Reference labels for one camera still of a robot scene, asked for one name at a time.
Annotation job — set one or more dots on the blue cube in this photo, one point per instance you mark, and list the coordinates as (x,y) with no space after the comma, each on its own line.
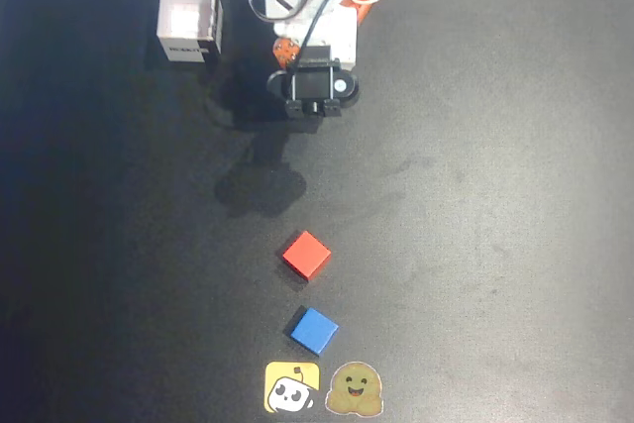
(314,331)

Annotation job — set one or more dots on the white cardboard box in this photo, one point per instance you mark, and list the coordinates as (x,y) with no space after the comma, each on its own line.
(185,12)

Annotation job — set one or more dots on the hugging face emoji sticker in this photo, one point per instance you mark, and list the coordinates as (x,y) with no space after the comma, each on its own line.
(354,389)

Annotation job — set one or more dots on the red cube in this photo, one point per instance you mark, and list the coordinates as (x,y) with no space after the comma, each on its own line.
(307,254)

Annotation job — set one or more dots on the black gripper-mounted webcam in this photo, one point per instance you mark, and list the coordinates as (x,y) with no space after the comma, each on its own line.
(309,83)

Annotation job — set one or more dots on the yellow robot face sticker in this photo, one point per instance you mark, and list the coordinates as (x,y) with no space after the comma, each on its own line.
(292,387)

